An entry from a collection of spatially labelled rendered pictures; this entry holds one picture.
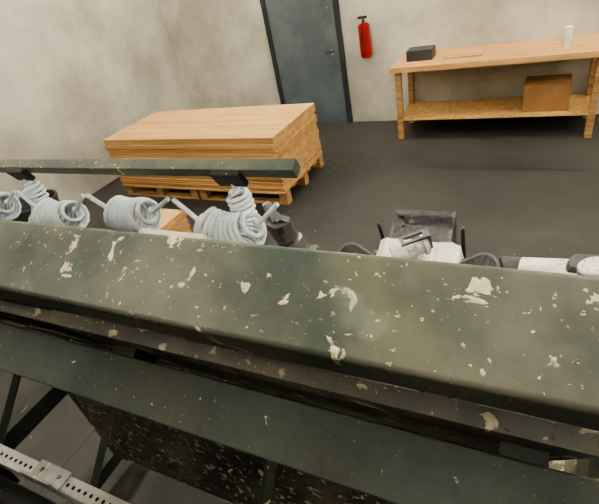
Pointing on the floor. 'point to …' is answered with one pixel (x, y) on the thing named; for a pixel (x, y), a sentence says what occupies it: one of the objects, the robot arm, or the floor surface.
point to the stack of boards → (221, 147)
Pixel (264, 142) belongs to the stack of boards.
